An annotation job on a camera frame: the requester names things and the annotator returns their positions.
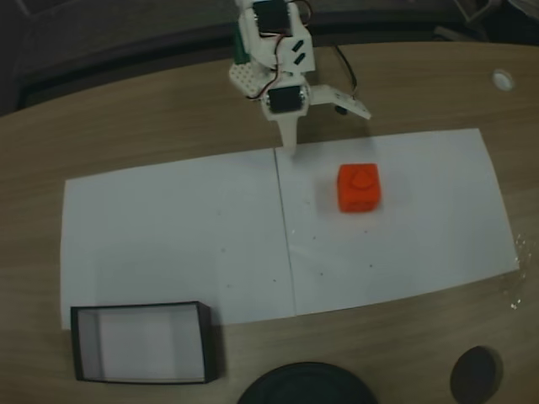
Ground orange cube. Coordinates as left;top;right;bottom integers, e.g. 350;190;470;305
335;162;383;214

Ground dark brown open box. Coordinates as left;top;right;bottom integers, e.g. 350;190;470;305
70;300;220;384

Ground white paper sheet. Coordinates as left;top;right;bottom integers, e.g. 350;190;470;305
61;146;298;332
274;128;520;316

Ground small white round cap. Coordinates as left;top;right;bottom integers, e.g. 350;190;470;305
491;69;515;90

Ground black round-base stand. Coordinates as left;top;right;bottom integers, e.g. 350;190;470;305
237;361;379;404

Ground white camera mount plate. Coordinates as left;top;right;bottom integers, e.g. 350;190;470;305
309;82;372;121

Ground black camera cable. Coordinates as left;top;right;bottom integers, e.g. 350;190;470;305
334;44;360;101

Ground round table cable hole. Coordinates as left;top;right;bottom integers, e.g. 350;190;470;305
449;345;504;403

